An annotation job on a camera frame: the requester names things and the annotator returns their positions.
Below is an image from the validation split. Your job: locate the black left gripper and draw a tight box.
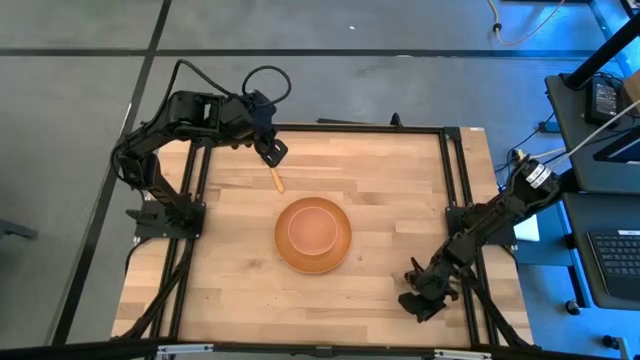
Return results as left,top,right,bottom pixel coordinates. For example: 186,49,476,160
244,89,290,169

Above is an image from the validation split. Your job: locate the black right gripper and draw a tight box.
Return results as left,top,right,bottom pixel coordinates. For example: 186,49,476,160
398,249,464,324

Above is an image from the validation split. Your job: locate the orange round bowl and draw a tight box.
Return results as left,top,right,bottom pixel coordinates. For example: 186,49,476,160
287,206,340,257

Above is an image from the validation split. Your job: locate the orange round plate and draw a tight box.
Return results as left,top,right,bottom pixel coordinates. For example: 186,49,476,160
273,196,353,275

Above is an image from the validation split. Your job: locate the white box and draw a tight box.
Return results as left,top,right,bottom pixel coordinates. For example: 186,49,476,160
514,214,541,244

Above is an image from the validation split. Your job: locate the dark grey desk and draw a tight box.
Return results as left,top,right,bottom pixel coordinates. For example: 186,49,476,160
562,192,640,312

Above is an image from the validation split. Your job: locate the black keyboard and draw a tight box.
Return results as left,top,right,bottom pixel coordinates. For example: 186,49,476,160
587,229,640,301

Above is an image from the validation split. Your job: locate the black equipment desk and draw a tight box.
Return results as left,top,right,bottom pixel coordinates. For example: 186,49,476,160
543,72,640,194

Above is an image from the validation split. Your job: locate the black laptop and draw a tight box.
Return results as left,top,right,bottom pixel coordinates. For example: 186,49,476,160
593,124,640,164

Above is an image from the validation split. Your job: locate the grey chair leg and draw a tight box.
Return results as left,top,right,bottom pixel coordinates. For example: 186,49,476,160
0,217,40,242

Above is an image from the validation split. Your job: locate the black power adapter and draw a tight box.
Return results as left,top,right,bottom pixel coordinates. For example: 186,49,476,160
585,74,624,129

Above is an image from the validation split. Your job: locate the brown cardboard box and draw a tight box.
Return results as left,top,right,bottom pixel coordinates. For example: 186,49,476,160
622,69,640,114

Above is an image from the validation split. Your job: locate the black diagonal pole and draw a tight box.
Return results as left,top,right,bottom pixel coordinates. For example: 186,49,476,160
564,14,640,91

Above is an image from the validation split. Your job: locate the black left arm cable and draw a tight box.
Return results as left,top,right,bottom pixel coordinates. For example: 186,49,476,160
149,58,293,109

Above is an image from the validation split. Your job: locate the black aluminium table frame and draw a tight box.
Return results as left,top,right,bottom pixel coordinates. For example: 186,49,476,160
112,112,536,360

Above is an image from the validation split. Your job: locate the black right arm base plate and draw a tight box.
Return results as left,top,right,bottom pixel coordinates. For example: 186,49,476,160
446,204,517,247

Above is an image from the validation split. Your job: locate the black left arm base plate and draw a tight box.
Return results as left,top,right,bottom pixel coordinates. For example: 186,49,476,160
133,199,206,240

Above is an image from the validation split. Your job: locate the white cable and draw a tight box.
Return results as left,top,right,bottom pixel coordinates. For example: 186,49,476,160
542,99,640,159

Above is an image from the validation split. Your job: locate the yellow floor cable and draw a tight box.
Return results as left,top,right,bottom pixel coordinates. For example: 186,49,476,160
487,0,567,47

